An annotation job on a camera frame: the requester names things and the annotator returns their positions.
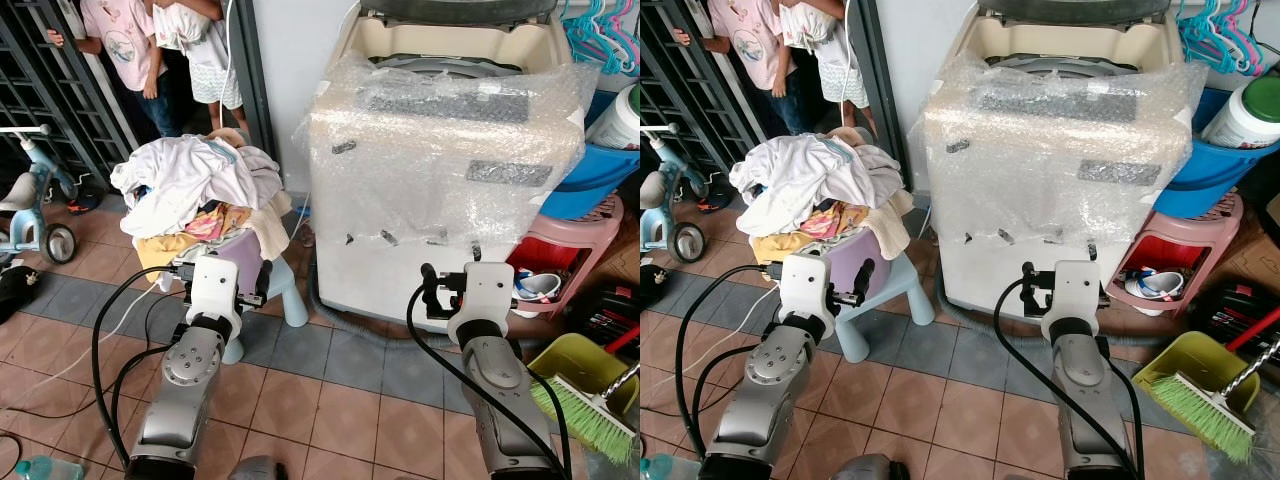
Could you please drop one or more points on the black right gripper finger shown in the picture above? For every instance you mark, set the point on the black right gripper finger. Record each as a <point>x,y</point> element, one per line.
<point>1027,278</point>
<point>429,280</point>

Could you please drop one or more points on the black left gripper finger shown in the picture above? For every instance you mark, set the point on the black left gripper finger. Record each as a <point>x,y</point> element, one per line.
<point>181,277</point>
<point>867,282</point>
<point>773,275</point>
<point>267,282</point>

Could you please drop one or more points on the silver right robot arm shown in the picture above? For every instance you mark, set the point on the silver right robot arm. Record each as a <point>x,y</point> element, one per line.
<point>500,400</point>
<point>1085,400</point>

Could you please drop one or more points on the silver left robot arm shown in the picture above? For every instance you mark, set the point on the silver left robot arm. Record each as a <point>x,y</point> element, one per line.
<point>185,400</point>
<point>760,400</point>

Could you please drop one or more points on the white top-load washing machine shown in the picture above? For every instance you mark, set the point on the white top-load washing machine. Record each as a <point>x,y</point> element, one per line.
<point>990,280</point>
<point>400,285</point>

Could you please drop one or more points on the pink plastic clothes hanger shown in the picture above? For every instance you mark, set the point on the pink plastic clothes hanger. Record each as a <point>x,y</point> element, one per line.
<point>625,35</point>
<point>1245,35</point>

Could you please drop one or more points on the teal plastic clothes hanger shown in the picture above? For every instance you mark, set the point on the teal plastic clothes hanger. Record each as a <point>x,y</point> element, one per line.
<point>1200,35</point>
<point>585,35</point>

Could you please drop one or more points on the light blue plastic stool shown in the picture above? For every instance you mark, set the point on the light blue plastic stool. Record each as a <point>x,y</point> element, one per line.
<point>905,290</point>
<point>288,295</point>

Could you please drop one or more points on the yellow cloth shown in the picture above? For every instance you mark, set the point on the yellow cloth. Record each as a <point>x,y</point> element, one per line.
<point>775,245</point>
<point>160,248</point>

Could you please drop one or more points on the purple laundry basket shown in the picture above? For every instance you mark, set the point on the purple laundry basket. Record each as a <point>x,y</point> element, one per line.
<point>850,250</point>
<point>250,252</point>

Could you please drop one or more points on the cream towel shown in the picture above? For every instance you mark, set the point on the cream towel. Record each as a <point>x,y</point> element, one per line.
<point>270,232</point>
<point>888,230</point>

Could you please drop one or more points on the colourful printed garment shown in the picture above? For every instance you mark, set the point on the colourful printed garment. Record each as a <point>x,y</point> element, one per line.
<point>835,220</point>
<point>215,222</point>

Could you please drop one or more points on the white bowl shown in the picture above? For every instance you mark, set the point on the white bowl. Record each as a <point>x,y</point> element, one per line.
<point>540,287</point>
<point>1155,285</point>

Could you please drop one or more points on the red plastic container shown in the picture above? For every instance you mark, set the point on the red plastic container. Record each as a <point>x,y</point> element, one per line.
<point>535,255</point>
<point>1150,250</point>

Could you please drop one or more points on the white crumpled garment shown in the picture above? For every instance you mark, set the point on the white crumpled garment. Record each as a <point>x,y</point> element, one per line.
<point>800,170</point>
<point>190,175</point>

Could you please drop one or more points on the clear bubble wrap sheet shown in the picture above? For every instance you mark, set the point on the clear bubble wrap sheet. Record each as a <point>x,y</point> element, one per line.
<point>440,170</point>
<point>1040,170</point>

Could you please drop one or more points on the black bag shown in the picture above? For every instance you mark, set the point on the black bag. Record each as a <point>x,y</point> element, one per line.
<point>652,285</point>
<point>15,292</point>

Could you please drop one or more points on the light blue child tricycle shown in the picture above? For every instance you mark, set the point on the light blue child tricycle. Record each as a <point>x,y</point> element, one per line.
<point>25,225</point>
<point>660,225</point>

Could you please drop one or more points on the yellow-green dustpan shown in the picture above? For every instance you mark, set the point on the yellow-green dustpan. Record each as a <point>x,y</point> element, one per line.
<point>1185,355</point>
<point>570,360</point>

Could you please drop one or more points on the pink plastic basket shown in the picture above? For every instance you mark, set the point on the pink plastic basket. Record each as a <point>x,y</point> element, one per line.
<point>590,235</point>
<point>1215,230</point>

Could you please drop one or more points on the black and red case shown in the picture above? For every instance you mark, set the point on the black and red case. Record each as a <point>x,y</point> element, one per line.
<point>1235,310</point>
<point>610,315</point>

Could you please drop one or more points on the grey robot leg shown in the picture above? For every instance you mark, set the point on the grey robot leg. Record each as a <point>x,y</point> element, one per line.
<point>870,468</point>
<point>258,469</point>

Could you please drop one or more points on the silver twisted metal rod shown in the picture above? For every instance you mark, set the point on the silver twisted metal rod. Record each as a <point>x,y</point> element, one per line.
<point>620,383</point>
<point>1250,370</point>

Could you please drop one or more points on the blue plastic basin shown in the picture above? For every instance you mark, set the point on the blue plastic basin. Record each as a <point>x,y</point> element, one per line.
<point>590,175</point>
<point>1210,175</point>

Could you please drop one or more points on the black metal gate grille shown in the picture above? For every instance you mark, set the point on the black metal gate grille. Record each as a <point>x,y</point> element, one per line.
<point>690,100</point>
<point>40,90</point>

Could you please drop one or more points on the brown cardboard box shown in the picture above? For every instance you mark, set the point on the brown cardboard box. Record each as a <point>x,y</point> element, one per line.
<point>1255,262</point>

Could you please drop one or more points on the white jar green lid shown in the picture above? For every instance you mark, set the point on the white jar green lid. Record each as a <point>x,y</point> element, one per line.
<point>620,125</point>
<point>1245,125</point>

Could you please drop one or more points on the clear plastic water bottle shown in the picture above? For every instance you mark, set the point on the clear plastic water bottle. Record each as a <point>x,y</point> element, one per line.
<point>45,469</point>
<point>668,468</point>

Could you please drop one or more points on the child in white dress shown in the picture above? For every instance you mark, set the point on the child in white dress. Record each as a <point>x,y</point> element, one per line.
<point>830,50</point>
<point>205,50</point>

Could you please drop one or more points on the child in pink shirt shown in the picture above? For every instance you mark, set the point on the child in pink shirt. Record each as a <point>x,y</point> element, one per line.
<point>750,40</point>
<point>125,40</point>

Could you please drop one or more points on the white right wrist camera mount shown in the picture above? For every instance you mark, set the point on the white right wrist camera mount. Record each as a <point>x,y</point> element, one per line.
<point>485,295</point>
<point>1072,290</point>

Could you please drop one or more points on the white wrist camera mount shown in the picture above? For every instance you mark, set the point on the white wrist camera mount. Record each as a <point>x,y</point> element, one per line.
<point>213,290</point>
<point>1072,290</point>
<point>805,290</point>
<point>485,295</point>

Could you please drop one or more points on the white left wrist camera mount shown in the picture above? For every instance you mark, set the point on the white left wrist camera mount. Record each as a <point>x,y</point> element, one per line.
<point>213,290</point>
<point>805,290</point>

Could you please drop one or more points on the dark grey door frame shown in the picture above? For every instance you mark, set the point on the dark grey door frame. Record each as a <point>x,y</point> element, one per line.
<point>880,80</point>
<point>250,80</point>

